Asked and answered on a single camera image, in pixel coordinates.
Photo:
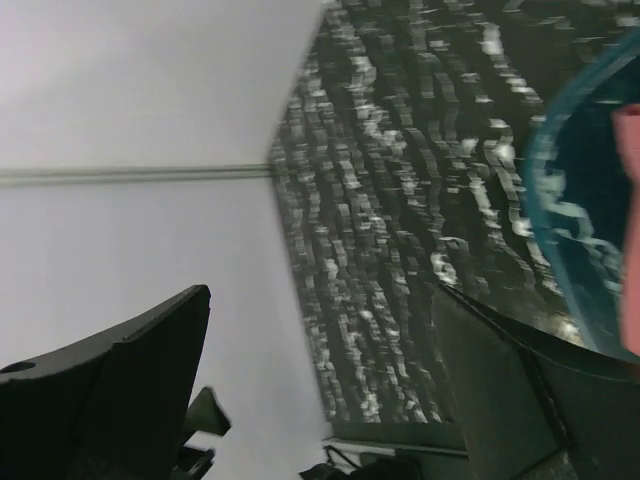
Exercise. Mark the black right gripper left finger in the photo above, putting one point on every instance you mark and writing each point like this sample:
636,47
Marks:
116,399

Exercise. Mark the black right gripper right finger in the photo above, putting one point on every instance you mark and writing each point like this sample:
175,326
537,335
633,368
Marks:
533,406

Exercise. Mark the salmon pink t-shirt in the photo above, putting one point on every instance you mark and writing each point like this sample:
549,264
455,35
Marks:
626,129

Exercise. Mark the teal plastic laundry basket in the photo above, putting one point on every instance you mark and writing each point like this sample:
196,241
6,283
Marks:
578,194

